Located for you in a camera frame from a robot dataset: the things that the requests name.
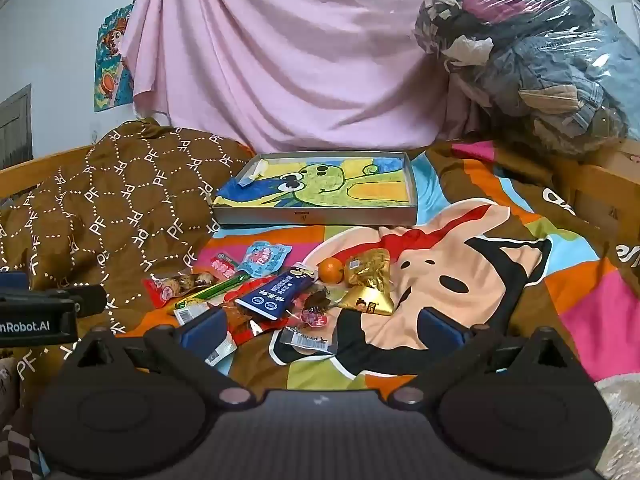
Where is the gold foil snack packet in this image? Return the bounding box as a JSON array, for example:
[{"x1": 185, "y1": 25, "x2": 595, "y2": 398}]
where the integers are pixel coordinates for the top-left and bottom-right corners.
[{"x1": 342, "y1": 247, "x2": 392, "y2": 293}]

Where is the orange tangerine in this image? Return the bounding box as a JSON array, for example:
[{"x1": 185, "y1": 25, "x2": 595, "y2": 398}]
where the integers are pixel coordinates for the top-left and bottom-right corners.
[{"x1": 318, "y1": 257, "x2": 346, "y2": 284}]

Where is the light blue snack packet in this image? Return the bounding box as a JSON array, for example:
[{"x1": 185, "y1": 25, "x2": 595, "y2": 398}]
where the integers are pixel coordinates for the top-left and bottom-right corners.
[{"x1": 236, "y1": 241, "x2": 293, "y2": 278}]

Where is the brown PF patterned pillow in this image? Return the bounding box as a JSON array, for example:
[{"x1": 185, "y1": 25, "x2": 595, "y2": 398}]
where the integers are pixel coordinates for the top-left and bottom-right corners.
[{"x1": 0, "y1": 119, "x2": 256, "y2": 411}]

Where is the checked cloth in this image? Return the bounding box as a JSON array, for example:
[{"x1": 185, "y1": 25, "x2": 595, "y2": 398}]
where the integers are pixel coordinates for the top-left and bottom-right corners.
[{"x1": 0, "y1": 422, "x2": 51, "y2": 480}]

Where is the clear plastic bag of clothes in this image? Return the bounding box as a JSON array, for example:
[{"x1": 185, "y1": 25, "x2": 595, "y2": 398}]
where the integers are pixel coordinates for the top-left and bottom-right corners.
[{"x1": 414, "y1": 0, "x2": 640, "y2": 162}]

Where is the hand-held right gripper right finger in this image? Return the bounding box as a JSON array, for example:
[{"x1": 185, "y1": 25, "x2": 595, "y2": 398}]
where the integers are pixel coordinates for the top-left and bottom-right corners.
[{"x1": 387, "y1": 307, "x2": 581, "y2": 408}]

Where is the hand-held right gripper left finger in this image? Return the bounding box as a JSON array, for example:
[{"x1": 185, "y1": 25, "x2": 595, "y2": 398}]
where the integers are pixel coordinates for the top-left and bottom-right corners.
[{"x1": 60, "y1": 305, "x2": 256, "y2": 408}]

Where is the grey framed window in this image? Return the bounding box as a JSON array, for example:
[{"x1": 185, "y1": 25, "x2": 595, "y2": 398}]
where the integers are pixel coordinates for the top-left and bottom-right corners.
[{"x1": 0, "y1": 85, "x2": 34, "y2": 162}]

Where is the yellow green snack packet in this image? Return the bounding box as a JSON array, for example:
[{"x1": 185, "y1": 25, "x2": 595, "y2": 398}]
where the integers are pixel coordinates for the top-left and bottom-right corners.
[{"x1": 172, "y1": 272, "x2": 251, "y2": 325}]

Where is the small red snack packet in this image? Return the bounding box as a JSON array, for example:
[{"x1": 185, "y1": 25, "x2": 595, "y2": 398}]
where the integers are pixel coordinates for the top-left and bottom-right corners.
[{"x1": 209, "y1": 252, "x2": 241, "y2": 281}]

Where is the white fluffy blanket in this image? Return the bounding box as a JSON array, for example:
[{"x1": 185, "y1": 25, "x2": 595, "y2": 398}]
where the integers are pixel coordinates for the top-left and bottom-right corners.
[{"x1": 595, "y1": 375, "x2": 640, "y2": 480}]

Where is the pink hanging sheet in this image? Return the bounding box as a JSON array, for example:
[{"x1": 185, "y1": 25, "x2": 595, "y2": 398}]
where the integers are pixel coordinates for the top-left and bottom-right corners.
[{"x1": 122, "y1": 0, "x2": 481, "y2": 153}]

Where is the white paper strip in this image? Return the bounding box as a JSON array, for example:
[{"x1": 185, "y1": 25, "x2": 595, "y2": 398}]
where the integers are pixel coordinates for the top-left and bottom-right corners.
[{"x1": 236, "y1": 159, "x2": 267, "y2": 189}]

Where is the cartoon wall poster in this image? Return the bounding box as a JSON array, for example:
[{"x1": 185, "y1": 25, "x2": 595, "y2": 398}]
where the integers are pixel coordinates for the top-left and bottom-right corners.
[{"x1": 94, "y1": 1, "x2": 137, "y2": 112}]

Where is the dark blue snack packet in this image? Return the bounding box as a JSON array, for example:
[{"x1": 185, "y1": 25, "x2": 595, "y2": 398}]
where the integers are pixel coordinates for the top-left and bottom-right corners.
[{"x1": 234, "y1": 261, "x2": 316, "y2": 322}]

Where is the cardboard box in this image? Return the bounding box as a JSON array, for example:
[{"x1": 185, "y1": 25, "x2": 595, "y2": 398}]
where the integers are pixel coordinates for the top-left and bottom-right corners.
[{"x1": 587, "y1": 139, "x2": 640, "y2": 187}]

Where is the white green snack packet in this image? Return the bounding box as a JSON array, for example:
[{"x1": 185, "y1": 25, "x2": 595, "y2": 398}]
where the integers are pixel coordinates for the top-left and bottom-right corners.
[{"x1": 205, "y1": 332, "x2": 238, "y2": 365}]

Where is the grey tray with cartoon drawing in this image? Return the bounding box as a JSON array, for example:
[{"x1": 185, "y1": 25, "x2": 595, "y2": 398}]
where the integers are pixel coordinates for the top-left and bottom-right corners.
[{"x1": 211, "y1": 151, "x2": 418, "y2": 228}]

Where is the colourful cartoon printed blanket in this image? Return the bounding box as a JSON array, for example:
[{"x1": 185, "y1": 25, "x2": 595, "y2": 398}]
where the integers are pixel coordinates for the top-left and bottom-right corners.
[{"x1": 142, "y1": 137, "x2": 640, "y2": 393}]

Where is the dark wrapped candy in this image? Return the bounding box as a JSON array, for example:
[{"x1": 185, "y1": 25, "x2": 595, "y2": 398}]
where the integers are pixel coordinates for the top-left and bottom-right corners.
[{"x1": 302, "y1": 285, "x2": 333, "y2": 313}]

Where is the clear red nut packet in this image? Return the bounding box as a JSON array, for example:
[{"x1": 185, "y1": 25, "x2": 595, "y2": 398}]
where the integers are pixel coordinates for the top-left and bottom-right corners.
[{"x1": 142, "y1": 270, "x2": 221, "y2": 308}]

